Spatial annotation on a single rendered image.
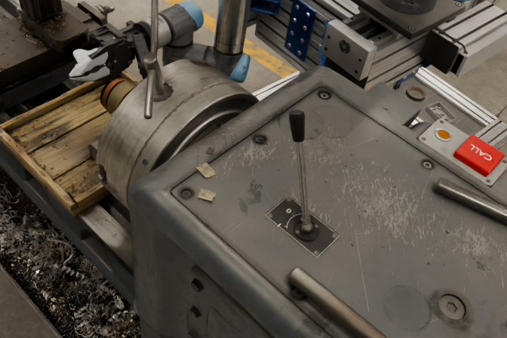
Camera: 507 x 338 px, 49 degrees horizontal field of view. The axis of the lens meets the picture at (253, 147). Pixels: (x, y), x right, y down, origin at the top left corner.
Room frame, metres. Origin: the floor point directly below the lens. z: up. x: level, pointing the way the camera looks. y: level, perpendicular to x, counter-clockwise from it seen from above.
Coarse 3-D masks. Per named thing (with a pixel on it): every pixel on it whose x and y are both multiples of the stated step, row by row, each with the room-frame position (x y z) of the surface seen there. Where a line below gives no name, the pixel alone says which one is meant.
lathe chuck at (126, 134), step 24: (168, 72) 0.73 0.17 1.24; (192, 72) 0.75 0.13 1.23; (216, 72) 0.78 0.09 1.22; (144, 96) 0.68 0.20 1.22; (168, 96) 0.68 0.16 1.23; (192, 96) 0.69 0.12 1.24; (120, 120) 0.64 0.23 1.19; (144, 120) 0.64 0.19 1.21; (120, 144) 0.61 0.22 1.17; (144, 144) 0.60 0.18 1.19; (120, 168) 0.59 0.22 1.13; (120, 192) 0.58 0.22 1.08
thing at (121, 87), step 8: (112, 80) 0.83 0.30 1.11; (120, 80) 0.83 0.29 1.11; (128, 80) 0.83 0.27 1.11; (104, 88) 0.81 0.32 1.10; (112, 88) 0.81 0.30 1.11; (120, 88) 0.80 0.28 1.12; (128, 88) 0.80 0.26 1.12; (104, 96) 0.80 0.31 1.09; (112, 96) 0.79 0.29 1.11; (120, 96) 0.78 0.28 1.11; (104, 104) 0.79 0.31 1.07; (112, 104) 0.77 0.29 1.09
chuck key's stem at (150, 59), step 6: (150, 54) 0.68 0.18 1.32; (144, 60) 0.66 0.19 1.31; (150, 60) 0.66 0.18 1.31; (156, 60) 0.67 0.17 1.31; (150, 66) 0.66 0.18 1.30; (156, 66) 0.67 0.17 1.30; (156, 72) 0.67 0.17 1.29; (156, 78) 0.67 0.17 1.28; (162, 78) 0.68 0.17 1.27; (156, 84) 0.67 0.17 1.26; (162, 84) 0.68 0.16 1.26; (156, 90) 0.68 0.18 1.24; (162, 90) 0.68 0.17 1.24
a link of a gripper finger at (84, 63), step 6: (96, 48) 0.93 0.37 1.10; (78, 54) 0.90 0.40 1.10; (84, 54) 0.90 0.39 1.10; (102, 54) 0.90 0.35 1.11; (78, 60) 0.88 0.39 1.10; (84, 60) 0.88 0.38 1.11; (90, 60) 0.88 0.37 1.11; (96, 60) 0.89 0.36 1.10; (102, 60) 0.90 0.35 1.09; (78, 66) 0.86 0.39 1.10; (84, 66) 0.87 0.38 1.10; (90, 66) 0.87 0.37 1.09; (72, 72) 0.85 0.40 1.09; (78, 72) 0.85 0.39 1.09
